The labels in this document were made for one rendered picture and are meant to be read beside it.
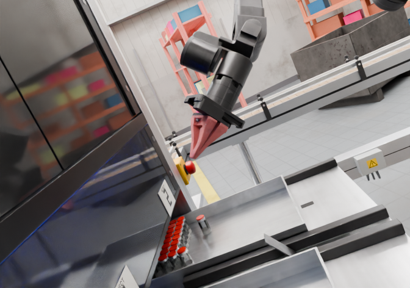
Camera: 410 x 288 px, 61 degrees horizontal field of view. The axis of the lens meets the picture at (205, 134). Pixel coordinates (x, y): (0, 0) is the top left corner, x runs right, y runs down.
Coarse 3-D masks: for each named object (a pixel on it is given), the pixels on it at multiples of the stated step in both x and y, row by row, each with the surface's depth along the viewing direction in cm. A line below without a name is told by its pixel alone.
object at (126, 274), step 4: (124, 268) 49; (128, 268) 50; (124, 272) 48; (128, 272) 49; (120, 276) 47; (124, 276) 48; (128, 276) 49; (132, 276) 50; (120, 280) 46; (124, 280) 47; (128, 280) 48; (132, 280) 49; (120, 284) 46; (124, 284) 47; (128, 284) 48; (132, 284) 49; (136, 284) 50
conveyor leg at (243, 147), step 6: (234, 144) 169; (240, 144) 171; (246, 144) 173; (240, 150) 173; (246, 150) 172; (246, 156) 172; (252, 156) 174; (246, 162) 174; (252, 162) 173; (252, 168) 174; (252, 174) 175; (258, 174) 175; (258, 180) 175
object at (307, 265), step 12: (300, 252) 57; (312, 252) 57; (276, 264) 58; (288, 264) 58; (300, 264) 57; (312, 264) 57; (324, 264) 52; (240, 276) 59; (252, 276) 58; (264, 276) 58; (276, 276) 58; (288, 276) 58; (300, 276) 57; (312, 276) 56; (324, 276) 55
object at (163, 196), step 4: (164, 180) 82; (164, 184) 81; (160, 188) 77; (164, 188) 80; (168, 188) 82; (160, 192) 76; (168, 192) 81; (160, 196) 75; (164, 196) 77; (172, 196) 82; (164, 200) 76; (168, 200) 79; (172, 200) 81; (164, 204) 75; (168, 204) 78; (172, 204) 80; (168, 208) 77; (172, 208) 79; (168, 212) 75
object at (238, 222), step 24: (240, 192) 91; (264, 192) 91; (288, 192) 83; (192, 216) 94; (216, 216) 92; (240, 216) 86; (264, 216) 81; (288, 216) 76; (192, 240) 85; (216, 240) 80; (240, 240) 75; (264, 240) 66; (192, 264) 68; (216, 264) 68
